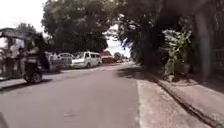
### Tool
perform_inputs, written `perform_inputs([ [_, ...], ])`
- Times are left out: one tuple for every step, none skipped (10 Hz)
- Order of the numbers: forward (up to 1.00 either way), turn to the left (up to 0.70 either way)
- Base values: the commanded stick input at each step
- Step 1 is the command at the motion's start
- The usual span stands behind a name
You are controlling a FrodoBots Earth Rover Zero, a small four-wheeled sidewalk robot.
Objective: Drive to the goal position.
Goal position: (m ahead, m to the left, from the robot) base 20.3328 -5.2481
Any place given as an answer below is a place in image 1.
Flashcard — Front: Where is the red-roofed building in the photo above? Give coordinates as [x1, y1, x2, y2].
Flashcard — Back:
[99, 49, 116, 65]

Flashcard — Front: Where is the white van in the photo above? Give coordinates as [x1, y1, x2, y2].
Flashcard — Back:
[70, 50, 103, 70]

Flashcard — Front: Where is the white car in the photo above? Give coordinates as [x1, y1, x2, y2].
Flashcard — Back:
[58, 52, 76, 66]

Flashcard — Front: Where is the grey concrete road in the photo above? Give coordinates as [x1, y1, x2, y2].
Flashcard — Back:
[0, 61, 214, 128]

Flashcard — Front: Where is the large dark tree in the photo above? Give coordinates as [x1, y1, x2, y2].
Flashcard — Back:
[41, 0, 118, 54]

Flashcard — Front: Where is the row of trees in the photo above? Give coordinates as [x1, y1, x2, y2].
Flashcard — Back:
[113, 0, 224, 81]

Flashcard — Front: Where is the silver vehicle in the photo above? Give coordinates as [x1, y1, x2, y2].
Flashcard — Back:
[44, 53, 66, 73]

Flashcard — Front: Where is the leafy green plant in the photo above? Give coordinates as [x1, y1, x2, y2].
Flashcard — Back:
[161, 28, 193, 83]

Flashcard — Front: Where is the motor tricycle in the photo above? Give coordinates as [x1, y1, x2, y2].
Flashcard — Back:
[0, 27, 51, 84]

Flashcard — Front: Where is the pale roadside strip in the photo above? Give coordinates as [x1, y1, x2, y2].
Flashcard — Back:
[0, 76, 54, 90]

